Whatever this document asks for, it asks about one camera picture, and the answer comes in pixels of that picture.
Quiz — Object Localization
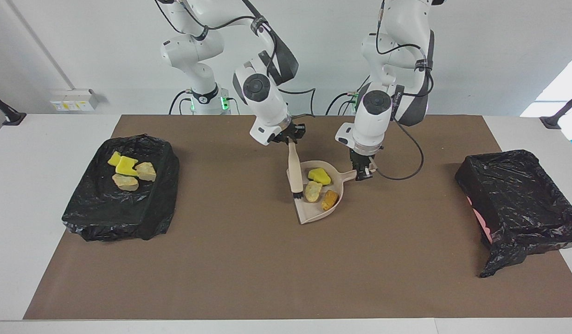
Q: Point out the beige hand brush black bristles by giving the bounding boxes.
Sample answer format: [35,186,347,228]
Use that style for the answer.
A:
[288,141,304,201]

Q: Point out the yellow sponge chunk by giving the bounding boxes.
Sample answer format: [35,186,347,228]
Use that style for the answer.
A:
[308,168,332,186]

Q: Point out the brown potato shaped lump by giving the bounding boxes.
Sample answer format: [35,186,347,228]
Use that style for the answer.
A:
[321,190,340,212]

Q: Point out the pale knobbly lump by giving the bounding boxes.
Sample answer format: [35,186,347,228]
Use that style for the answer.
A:
[304,181,323,203]

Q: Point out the beige plastic dustpan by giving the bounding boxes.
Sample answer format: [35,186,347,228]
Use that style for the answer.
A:
[286,160,359,225]

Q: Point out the orange striped croissant piece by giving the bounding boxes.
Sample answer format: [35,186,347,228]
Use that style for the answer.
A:
[135,161,157,182]

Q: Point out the yellow notched sponge piece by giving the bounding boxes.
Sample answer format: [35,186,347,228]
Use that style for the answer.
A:
[116,156,139,177]

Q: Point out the pale crusty bread piece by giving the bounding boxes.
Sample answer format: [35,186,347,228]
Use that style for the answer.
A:
[112,173,140,192]

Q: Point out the pink plastic bin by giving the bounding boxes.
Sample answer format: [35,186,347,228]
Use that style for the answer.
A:
[467,195,493,245]

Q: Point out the right black-bagged bin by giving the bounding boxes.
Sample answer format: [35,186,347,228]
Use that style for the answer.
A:
[455,149,572,279]

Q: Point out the brown table mat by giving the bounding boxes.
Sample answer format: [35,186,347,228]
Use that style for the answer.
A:
[24,115,572,321]

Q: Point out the black bag covered tray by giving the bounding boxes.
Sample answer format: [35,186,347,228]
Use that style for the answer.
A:
[62,134,180,242]

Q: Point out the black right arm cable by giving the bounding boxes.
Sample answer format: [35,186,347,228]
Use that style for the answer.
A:
[155,0,317,120]

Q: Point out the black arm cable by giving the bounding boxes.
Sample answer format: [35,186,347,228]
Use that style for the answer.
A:
[375,0,435,181]
[155,0,317,120]

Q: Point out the black base power cable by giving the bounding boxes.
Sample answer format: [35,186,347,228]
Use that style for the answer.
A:
[169,90,190,115]
[325,74,371,116]

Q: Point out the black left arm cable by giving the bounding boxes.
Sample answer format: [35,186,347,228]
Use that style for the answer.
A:
[375,0,435,181]

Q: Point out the black camera stand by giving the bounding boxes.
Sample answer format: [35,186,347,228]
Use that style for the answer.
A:
[0,89,26,126]
[540,90,572,129]

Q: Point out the white wall socket box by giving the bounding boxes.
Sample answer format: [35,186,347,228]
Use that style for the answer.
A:
[50,89,100,112]

